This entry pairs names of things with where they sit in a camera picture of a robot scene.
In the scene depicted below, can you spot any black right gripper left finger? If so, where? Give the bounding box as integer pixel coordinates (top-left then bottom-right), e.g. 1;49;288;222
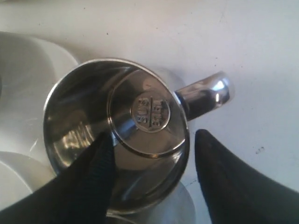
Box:
0;133;116;224

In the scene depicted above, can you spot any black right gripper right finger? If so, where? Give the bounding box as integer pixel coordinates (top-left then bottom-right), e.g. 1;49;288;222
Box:
194;129;299;224

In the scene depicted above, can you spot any steel mug with wire handle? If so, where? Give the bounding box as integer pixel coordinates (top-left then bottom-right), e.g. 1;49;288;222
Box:
106;179;201;224

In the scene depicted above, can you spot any white plastic bowl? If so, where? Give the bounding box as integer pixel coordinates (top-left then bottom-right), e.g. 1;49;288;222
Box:
0;152;55;210

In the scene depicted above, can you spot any steel mug with band handle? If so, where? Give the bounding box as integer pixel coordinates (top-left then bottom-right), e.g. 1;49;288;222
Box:
43;58;235;214

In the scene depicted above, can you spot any white square plate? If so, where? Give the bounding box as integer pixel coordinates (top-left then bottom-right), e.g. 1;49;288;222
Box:
0;32;78;168

